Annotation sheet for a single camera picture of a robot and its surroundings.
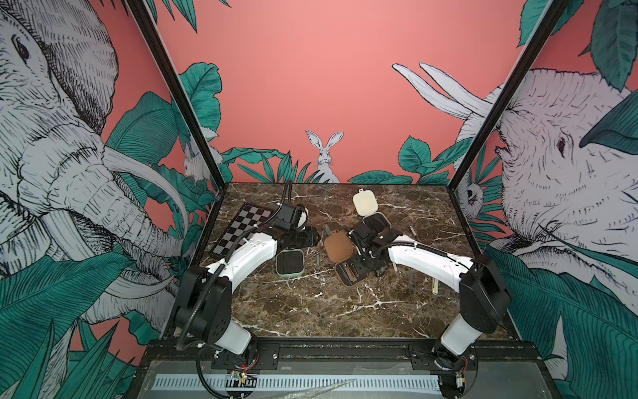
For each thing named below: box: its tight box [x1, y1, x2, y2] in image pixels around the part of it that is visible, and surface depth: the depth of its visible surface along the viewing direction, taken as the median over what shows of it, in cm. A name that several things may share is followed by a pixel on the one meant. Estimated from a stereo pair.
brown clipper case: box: [323, 231, 369, 288], surface depth 94 cm
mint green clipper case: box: [275, 248, 305, 278], surface depth 95 cm
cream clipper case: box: [352, 187, 393, 232], surface depth 110 cm
